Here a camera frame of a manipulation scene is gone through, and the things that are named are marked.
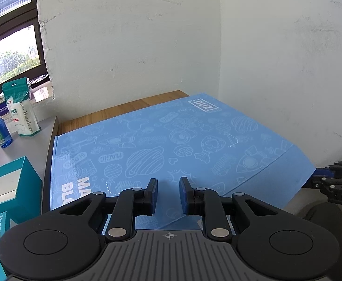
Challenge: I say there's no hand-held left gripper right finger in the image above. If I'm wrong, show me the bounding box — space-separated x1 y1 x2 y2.
179 176 280 242

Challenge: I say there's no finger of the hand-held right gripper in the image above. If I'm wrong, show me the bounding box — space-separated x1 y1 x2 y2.
302 177 342 194
315 160 342 179

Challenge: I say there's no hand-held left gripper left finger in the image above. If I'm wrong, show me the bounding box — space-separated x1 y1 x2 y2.
58 177 159 242

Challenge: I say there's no blue printed cardboard box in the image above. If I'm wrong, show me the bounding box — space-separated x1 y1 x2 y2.
41 93 317 236

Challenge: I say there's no teal box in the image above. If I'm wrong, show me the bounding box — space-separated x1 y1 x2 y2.
0 156 43 232

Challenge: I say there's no green white gauze bag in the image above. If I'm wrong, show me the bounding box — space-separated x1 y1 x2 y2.
2 77 41 137

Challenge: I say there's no blue plastic bottle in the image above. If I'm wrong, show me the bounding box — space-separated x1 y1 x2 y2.
0 109 13 148

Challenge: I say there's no white blue carton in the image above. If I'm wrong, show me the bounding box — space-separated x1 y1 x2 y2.
0 93 14 118

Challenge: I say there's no dark framed window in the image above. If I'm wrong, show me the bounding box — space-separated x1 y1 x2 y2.
0 0 51 104

